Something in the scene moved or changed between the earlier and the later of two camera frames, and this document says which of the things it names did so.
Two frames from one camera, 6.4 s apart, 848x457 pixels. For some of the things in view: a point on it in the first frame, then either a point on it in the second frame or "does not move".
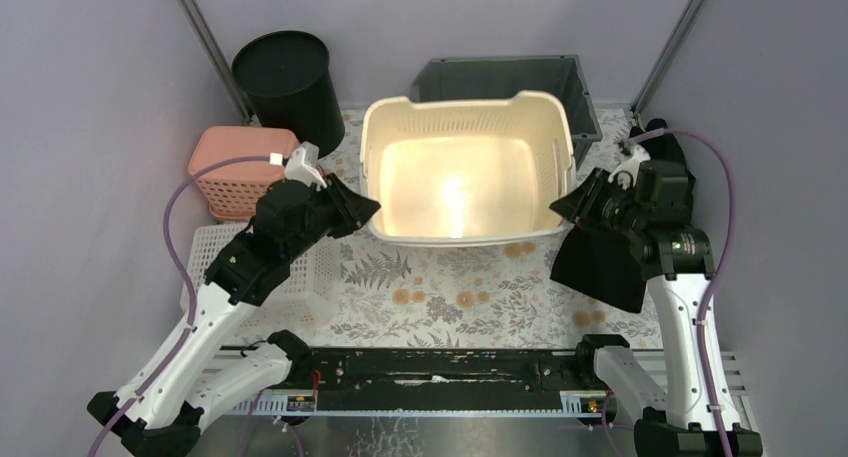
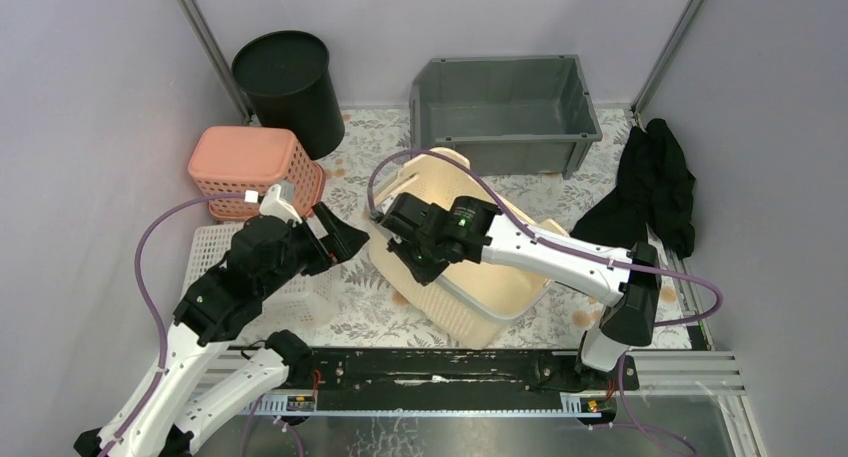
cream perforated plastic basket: [466, 174] -> [475, 303]
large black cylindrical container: [287, 80] does not move
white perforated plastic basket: [308, 299] does not move
